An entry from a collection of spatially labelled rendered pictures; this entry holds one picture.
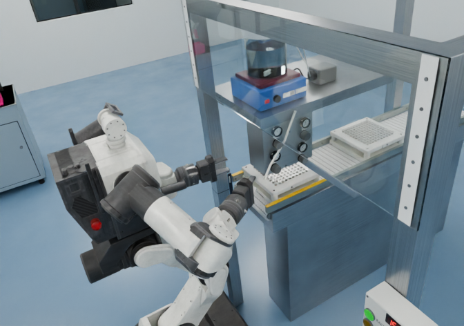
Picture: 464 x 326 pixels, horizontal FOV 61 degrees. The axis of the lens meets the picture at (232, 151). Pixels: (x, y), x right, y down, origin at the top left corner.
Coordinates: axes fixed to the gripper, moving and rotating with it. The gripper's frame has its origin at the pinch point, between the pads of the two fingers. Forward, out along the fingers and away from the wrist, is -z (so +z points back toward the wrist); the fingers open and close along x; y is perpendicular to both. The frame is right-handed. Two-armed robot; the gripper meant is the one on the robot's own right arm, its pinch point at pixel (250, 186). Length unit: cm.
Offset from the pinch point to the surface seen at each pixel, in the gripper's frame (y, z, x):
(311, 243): 14, -28, 49
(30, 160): -237, -53, 70
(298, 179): 11.0, -21.1, 8.1
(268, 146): 7.4, -2.5, -17.7
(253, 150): 0.0, -4.3, -13.2
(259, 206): -1.2, -7.6, 15.8
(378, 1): -37, -444, 26
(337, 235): 23, -41, 52
